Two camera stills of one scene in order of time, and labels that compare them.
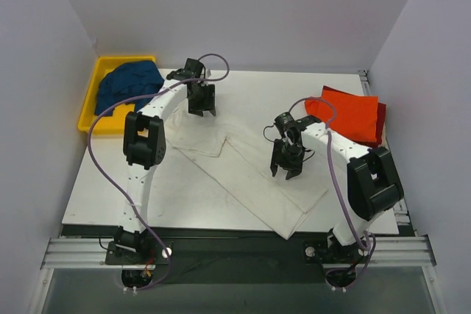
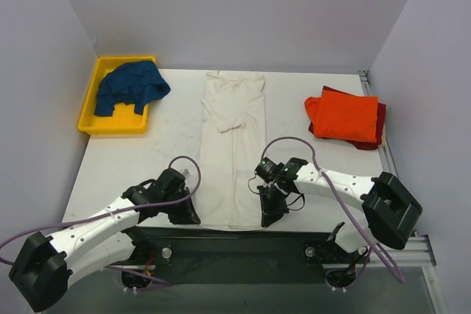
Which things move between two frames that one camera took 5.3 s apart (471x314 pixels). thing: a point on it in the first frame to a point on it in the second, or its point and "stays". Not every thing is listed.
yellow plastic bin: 113,124 stays
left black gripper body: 202,97 to 185,210
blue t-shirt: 128,79 stays
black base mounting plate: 222,254 stays
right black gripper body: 285,154 to 271,197
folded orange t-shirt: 355,115 stays
